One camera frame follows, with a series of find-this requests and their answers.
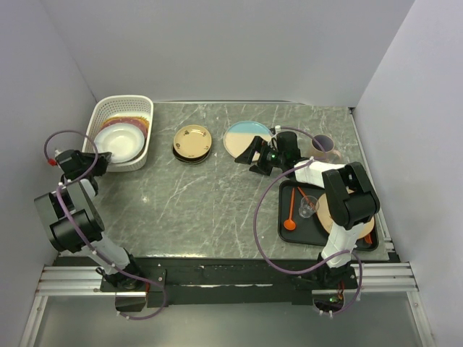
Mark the pink polka dot plate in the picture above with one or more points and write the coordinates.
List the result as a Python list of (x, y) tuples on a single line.
[(140, 124)]

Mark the cream plate with blue leaves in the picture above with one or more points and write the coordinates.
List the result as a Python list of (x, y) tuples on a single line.
[(239, 136)]

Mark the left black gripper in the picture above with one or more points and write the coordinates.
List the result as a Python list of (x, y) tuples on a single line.
[(102, 160)]

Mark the white scalloped paper bowl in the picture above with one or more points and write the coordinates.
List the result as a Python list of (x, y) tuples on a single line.
[(123, 141)]

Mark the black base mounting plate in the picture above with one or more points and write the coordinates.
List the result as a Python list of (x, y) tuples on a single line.
[(181, 281)]

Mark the orange woven square plate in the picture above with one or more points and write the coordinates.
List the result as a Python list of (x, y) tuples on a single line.
[(127, 115)]

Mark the aluminium rail frame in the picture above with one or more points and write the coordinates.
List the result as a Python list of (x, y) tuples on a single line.
[(71, 310)]

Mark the yellow round plate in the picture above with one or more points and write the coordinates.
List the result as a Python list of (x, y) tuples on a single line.
[(192, 141)]

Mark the tan oval plate on tray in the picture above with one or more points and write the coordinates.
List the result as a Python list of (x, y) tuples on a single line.
[(326, 221)]

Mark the pink mug purple inside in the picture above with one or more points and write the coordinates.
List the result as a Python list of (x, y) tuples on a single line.
[(323, 148)]

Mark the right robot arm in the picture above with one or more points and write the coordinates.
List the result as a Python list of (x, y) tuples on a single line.
[(351, 198)]

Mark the white perforated plastic bin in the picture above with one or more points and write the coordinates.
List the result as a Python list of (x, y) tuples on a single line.
[(121, 104)]

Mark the black plastic tray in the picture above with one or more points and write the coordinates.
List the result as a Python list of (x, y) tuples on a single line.
[(309, 231)]

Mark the clear plastic cup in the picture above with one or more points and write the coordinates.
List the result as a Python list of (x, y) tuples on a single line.
[(308, 206)]

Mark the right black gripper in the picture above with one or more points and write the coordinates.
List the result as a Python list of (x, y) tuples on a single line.
[(247, 156)]

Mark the orange plastic spoon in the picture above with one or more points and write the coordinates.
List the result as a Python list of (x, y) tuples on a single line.
[(289, 223)]

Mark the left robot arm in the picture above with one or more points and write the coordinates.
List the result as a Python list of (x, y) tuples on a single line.
[(71, 220)]

